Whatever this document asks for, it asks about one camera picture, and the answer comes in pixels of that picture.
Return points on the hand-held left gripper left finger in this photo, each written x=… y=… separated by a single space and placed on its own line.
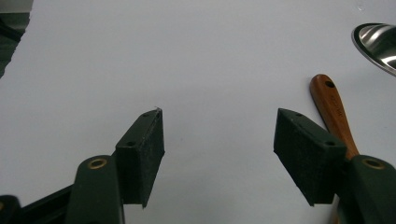
x=137 y=161

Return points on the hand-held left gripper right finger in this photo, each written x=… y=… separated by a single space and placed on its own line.
x=311 y=155

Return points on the stainless steel bowl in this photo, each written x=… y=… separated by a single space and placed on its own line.
x=378 y=46

